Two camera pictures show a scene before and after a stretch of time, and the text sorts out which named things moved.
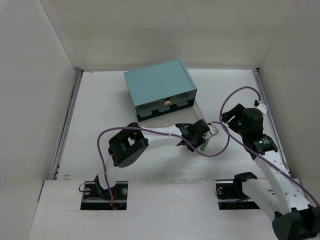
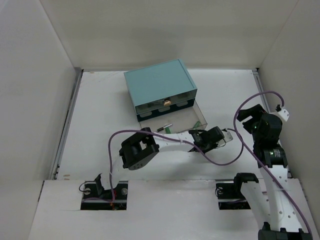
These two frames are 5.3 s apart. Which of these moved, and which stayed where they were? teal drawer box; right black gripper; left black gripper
Moved: right black gripper; left black gripper
Stayed: teal drawer box
